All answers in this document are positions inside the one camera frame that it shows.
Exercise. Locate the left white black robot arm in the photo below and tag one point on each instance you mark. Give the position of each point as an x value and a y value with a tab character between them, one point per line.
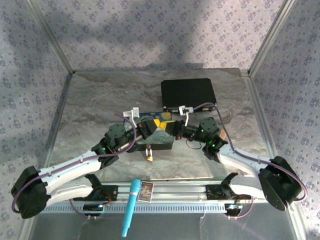
70	168

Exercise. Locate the brass padlock silver shackle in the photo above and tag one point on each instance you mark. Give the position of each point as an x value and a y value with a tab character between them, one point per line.
149	156

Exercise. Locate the starry night painted box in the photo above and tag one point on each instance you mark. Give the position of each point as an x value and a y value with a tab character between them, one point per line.
160	140

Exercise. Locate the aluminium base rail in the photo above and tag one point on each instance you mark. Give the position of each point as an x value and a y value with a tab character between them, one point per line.
175	191

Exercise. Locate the black hard case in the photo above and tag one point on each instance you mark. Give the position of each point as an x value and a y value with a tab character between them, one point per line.
187	91

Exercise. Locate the right black controller board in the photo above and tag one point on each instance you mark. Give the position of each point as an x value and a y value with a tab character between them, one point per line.
233	207

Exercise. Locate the small printed card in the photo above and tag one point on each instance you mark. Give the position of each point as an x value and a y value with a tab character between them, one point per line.
146	192

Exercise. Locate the aluminium corner post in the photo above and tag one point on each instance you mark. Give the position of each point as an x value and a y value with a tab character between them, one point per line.
271	35
53	40

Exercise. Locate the aluminium side frame rail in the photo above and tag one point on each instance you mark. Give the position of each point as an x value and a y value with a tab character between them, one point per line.
257	107
58	120

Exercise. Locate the left black controller board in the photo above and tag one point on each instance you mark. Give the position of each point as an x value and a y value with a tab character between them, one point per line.
93	207

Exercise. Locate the small tan wooden tag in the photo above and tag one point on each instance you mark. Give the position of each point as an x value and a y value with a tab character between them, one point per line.
222	135

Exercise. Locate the black controller board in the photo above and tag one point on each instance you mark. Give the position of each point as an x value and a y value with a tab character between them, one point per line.
233	207
93	207

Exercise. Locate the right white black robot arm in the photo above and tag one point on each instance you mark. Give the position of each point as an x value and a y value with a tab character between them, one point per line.
240	161

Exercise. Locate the light blue marker pen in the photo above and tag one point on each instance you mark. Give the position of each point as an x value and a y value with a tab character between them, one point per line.
132	200

